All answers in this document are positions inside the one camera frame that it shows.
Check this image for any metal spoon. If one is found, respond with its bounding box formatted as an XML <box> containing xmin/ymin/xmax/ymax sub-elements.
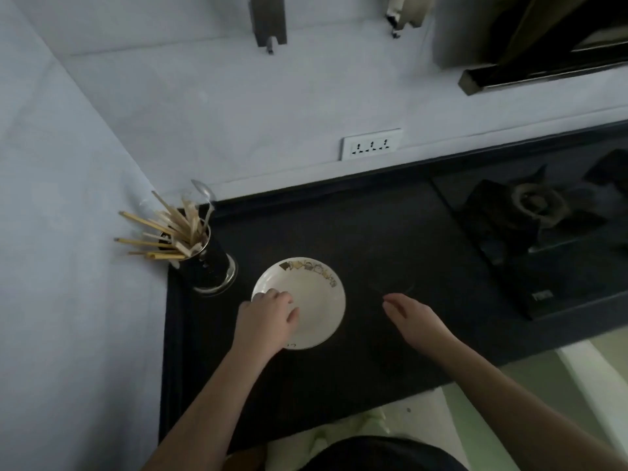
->
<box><xmin>190</xmin><ymin>179</ymin><xmax>217</xmax><ymax>231</ymax></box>

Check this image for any grey metal wall hook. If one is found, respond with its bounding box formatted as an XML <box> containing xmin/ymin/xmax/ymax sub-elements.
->
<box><xmin>249</xmin><ymin>0</ymin><xmax>288</xmax><ymax>56</ymax></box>
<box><xmin>385</xmin><ymin>0</ymin><xmax>438</xmax><ymax>39</ymax></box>

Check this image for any person's right hand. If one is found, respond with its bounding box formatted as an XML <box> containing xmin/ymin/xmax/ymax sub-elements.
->
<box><xmin>381</xmin><ymin>292</ymin><xmax>457</xmax><ymax>358</ymax></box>

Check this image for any person's right shoe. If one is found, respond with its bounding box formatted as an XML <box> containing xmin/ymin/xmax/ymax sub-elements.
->
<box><xmin>343</xmin><ymin>406</ymin><xmax>393</xmax><ymax>437</ymax></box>

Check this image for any pale green lower cupboard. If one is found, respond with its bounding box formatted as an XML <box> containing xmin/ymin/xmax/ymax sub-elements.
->
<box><xmin>439</xmin><ymin>350</ymin><xmax>612</xmax><ymax>471</ymax></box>

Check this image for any person's right forearm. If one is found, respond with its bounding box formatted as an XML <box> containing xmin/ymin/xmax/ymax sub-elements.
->
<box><xmin>431</xmin><ymin>336</ymin><xmax>628</xmax><ymax>471</ymax></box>

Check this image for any black glass gas stove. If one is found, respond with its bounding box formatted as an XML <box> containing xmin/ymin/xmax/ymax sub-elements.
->
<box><xmin>430</xmin><ymin>134</ymin><xmax>628</xmax><ymax>322</ymax></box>

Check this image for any black countertop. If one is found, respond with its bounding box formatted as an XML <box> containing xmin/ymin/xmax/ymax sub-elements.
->
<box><xmin>158</xmin><ymin>120</ymin><xmax>628</xmax><ymax>457</ymax></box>

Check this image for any bundle of wooden chopsticks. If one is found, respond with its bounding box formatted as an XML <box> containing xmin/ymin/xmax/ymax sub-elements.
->
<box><xmin>113</xmin><ymin>190</ymin><xmax>209</xmax><ymax>263</ymax></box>

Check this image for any black range hood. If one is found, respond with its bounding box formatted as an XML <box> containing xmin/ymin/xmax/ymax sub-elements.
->
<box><xmin>434</xmin><ymin>0</ymin><xmax>628</xmax><ymax>96</ymax></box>

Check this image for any person's black shirt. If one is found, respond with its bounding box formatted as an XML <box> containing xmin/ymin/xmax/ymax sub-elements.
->
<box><xmin>299</xmin><ymin>436</ymin><xmax>470</xmax><ymax>471</ymax></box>

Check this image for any person's shoe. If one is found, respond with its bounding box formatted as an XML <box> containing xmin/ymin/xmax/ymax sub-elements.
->
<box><xmin>306</xmin><ymin>426</ymin><xmax>334</xmax><ymax>455</ymax></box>
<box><xmin>343</xmin><ymin>406</ymin><xmax>393</xmax><ymax>437</ymax></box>

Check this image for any person's left shoe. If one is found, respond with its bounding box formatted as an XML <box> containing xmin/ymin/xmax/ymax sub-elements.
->
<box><xmin>306</xmin><ymin>426</ymin><xmax>334</xmax><ymax>455</ymax></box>

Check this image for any person's left hand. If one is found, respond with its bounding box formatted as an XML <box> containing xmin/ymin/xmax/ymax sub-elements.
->
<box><xmin>232</xmin><ymin>288</ymin><xmax>300</xmax><ymax>364</ymax></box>

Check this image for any white plate with cartoon print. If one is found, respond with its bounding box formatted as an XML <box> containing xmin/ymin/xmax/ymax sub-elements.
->
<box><xmin>251</xmin><ymin>256</ymin><xmax>347</xmax><ymax>351</ymax></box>

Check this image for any person's left forearm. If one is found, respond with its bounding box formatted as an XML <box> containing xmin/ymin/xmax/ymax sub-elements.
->
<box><xmin>142</xmin><ymin>343</ymin><xmax>281</xmax><ymax>471</ymax></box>

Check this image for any small white wall socket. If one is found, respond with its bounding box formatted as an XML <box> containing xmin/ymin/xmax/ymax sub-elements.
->
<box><xmin>341</xmin><ymin>128</ymin><xmax>403</xmax><ymax>162</ymax></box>

